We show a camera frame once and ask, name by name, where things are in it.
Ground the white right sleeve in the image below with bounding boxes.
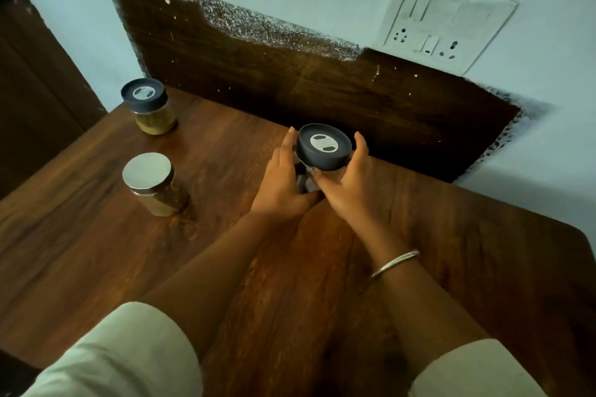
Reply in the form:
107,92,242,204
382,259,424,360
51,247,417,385
408,338,548,397

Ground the dark-lidded glass jar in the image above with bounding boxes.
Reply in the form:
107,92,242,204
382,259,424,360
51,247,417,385
295,123,354,194

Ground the silver bangle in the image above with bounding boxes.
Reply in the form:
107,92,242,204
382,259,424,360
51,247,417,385
370,250,421,279

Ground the dark-lidded jar of yellow spice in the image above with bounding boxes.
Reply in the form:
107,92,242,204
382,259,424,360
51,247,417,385
120,78,177,136

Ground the white wall switchboard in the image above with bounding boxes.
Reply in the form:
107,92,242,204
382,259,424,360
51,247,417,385
371,0,520,78

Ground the person's right hand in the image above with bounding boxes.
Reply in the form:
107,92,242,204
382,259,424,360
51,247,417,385
308,132,395,238

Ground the white left sleeve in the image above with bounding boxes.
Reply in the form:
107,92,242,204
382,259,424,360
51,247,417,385
20,301,205,397

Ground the silver-lidded glass jar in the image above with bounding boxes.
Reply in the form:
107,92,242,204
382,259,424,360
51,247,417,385
122,152,190,218

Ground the person's right forearm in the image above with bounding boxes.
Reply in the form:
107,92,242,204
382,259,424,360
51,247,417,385
353,227,490,380

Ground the dark wooden cabinet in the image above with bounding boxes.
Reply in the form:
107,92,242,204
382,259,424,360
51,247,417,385
0,0,108,200

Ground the dark wooden back panel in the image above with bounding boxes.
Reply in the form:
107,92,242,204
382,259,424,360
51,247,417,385
99,0,522,184

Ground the person's left hand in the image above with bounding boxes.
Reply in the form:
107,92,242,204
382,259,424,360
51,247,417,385
251,127,322,223

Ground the white sleeve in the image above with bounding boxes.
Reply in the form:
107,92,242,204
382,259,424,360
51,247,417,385
20,301,205,397
408,338,548,397

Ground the person's left forearm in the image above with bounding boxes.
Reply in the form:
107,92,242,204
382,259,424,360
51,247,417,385
139,212,304,361

